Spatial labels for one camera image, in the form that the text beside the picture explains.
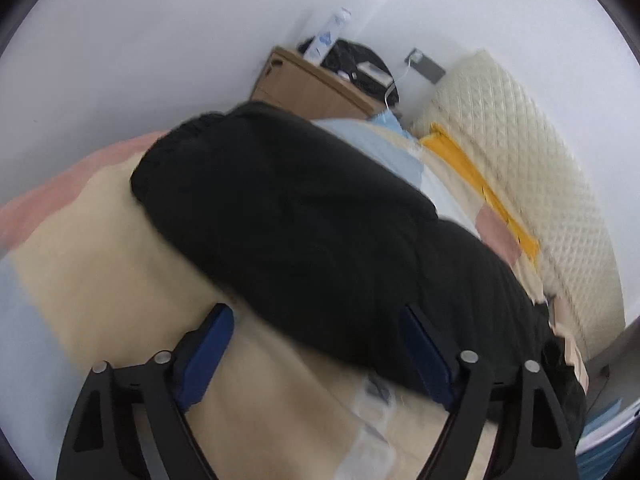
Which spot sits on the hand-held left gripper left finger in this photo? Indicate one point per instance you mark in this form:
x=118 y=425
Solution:
x=210 y=350

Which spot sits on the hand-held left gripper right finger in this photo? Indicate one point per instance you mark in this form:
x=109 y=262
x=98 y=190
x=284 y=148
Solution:
x=425 y=350

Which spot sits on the black garment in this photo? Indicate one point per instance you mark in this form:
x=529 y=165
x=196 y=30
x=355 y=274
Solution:
x=300 y=220

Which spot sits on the plaid patchwork blanket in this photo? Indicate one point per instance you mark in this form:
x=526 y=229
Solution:
x=100 y=260

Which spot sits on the yellow pillow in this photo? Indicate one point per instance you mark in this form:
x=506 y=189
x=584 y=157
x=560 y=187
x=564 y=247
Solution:
x=460 y=160

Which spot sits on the cream quilted headboard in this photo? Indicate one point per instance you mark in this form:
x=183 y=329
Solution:
x=525 y=150

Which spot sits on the light blue pillow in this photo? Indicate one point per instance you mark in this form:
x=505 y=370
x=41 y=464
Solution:
x=387 y=120

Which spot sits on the wooden nightstand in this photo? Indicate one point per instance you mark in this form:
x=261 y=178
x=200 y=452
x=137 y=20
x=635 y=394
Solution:
x=305 y=92

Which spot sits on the white box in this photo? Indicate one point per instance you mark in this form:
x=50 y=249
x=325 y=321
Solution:
x=372 y=72

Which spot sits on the black bag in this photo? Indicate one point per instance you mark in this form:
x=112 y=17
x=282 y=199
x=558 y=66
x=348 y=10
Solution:
x=350 y=57

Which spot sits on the white lotion bottle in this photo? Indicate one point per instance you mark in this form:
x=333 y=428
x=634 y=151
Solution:
x=327 y=35

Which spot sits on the grey wall socket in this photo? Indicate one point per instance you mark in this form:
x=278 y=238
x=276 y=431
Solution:
x=427 y=67

